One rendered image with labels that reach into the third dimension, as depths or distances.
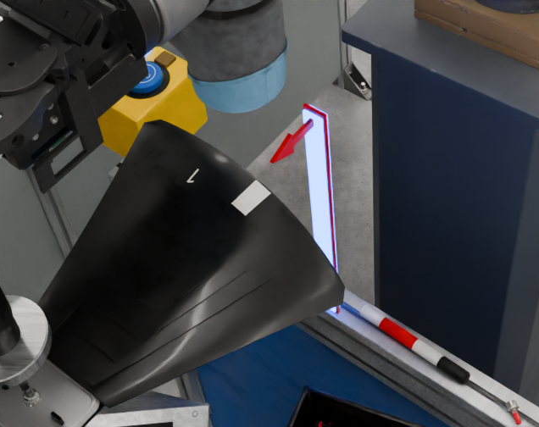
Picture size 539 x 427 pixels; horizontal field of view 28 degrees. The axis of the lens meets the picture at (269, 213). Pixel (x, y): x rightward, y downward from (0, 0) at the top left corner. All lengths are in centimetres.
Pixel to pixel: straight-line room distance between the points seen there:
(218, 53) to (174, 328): 22
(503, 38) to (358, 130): 129
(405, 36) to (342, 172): 117
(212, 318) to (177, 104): 38
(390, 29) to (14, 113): 77
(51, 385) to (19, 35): 31
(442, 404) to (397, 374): 6
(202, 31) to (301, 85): 168
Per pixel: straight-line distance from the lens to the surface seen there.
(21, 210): 188
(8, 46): 63
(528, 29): 123
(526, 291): 152
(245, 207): 89
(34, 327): 75
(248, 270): 86
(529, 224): 139
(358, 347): 122
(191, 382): 178
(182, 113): 118
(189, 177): 90
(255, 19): 74
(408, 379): 120
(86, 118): 65
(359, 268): 227
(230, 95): 79
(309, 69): 243
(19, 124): 59
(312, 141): 97
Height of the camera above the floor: 189
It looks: 53 degrees down
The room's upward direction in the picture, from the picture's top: 8 degrees counter-clockwise
